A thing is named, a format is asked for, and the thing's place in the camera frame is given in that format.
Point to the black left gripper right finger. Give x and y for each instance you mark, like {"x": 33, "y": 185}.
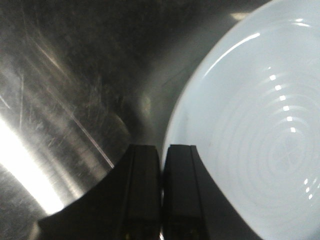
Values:
{"x": 194, "y": 208}

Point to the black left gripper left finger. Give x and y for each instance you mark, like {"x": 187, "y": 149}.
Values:
{"x": 125, "y": 205}

